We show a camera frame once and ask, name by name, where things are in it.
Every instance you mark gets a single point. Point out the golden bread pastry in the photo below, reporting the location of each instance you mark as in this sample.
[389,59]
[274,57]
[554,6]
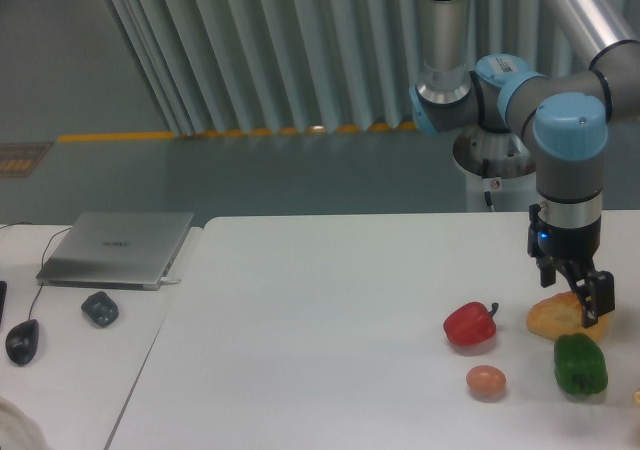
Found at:
[560,315]

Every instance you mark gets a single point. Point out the silver closed laptop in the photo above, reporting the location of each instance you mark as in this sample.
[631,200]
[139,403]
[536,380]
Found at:
[117,250]

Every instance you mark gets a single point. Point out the black computer mouse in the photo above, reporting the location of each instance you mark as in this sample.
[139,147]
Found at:
[22,342]

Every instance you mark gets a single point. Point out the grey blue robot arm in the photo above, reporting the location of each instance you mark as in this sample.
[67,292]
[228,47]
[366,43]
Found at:
[562,122]

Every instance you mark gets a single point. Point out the brown egg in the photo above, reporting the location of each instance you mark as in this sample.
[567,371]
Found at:
[486,380]

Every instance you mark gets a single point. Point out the black power adapter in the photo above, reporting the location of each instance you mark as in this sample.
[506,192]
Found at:
[100,309]

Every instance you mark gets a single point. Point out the red bell pepper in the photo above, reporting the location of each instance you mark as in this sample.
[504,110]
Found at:
[471,324]

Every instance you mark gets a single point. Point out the white cloth corner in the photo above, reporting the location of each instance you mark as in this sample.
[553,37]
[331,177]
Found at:
[18,431]

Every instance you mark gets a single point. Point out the green bell pepper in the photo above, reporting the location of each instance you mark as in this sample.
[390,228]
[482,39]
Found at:
[579,365]

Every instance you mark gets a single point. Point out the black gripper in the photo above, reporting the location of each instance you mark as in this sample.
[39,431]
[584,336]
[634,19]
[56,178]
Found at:
[568,235]

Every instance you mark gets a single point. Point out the folding partition screen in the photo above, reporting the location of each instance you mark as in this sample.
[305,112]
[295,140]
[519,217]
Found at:
[247,66]

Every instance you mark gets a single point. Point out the black device at edge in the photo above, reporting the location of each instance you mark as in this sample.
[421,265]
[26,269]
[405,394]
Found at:
[3,294]

